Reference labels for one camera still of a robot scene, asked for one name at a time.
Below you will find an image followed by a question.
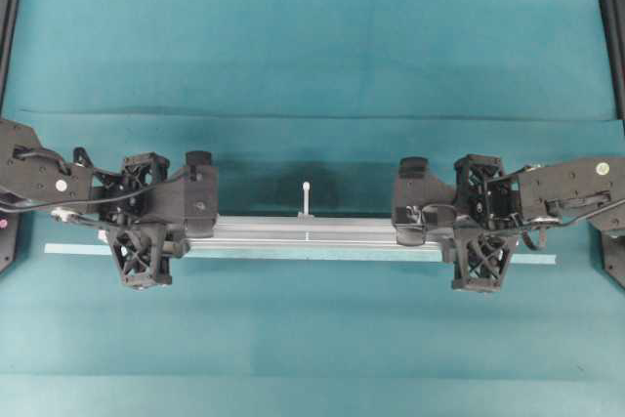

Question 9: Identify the large aluminium extrusion rail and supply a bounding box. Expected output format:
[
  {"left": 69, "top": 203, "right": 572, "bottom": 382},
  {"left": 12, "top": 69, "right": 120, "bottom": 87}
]
[{"left": 188, "top": 216, "right": 440, "bottom": 252}]

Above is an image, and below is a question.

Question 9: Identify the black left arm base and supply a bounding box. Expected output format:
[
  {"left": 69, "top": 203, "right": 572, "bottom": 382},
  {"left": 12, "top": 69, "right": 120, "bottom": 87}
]
[{"left": 0, "top": 211, "right": 21, "bottom": 273}]

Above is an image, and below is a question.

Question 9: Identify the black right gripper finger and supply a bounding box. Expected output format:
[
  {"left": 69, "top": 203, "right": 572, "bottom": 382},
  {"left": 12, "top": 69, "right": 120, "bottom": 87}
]
[
  {"left": 392, "top": 156, "right": 457, "bottom": 246},
  {"left": 437, "top": 234, "right": 458, "bottom": 264}
]

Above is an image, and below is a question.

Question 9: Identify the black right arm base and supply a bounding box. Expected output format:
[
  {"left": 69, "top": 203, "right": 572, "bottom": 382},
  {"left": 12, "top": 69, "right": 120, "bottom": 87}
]
[{"left": 589, "top": 213, "right": 624, "bottom": 288}]

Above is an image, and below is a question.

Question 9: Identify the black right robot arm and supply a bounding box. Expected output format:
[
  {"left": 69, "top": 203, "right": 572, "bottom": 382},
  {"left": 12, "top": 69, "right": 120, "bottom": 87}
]
[{"left": 392, "top": 154, "right": 624, "bottom": 293}]

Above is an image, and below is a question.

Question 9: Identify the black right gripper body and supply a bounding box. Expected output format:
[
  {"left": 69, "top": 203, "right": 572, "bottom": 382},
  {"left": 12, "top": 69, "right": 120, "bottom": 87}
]
[{"left": 451, "top": 154, "right": 520, "bottom": 293}]

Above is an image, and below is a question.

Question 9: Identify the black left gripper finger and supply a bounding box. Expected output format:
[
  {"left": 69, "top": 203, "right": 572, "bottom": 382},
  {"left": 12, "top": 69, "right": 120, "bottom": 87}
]
[
  {"left": 163, "top": 239, "right": 189, "bottom": 259},
  {"left": 169, "top": 150, "right": 219, "bottom": 237}
]

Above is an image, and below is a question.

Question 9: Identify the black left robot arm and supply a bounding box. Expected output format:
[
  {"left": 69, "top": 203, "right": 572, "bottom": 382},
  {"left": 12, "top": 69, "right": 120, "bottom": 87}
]
[{"left": 1, "top": 120, "right": 219, "bottom": 290}]

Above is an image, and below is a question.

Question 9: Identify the light green tape strip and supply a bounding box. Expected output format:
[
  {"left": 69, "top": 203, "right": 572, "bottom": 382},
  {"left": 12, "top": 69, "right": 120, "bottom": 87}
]
[{"left": 44, "top": 243, "right": 557, "bottom": 266}]

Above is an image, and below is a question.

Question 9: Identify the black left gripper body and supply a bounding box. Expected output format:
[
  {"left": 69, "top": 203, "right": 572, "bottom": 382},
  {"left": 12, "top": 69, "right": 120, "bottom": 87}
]
[{"left": 95, "top": 152, "right": 186, "bottom": 290}]

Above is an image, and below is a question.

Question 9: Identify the white middle cable tie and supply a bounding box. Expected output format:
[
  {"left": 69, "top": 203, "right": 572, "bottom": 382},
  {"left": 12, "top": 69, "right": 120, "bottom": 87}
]
[{"left": 298, "top": 182, "right": 313, "bottom": 219}]

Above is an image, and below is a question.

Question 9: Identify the black right frame post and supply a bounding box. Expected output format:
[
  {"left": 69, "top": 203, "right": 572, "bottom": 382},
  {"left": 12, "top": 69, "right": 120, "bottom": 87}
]
[{"left": 599, "top": 0, "right": 624, "bottom": 120}]

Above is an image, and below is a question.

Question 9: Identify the black frame post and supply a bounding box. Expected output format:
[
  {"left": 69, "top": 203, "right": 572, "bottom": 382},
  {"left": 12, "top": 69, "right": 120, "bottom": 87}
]
[
  {"left": 599, "top": 0, "right": 624, "bottom": 120},
  {"left": 0, "top": 0, "right": 20, "bottom": 103}
]

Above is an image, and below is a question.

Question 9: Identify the black left frame post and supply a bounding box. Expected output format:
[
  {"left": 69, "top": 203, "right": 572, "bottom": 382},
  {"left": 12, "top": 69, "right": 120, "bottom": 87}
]
[{"left": 0, "top": 0, "right": 20, "bottom": 103}]

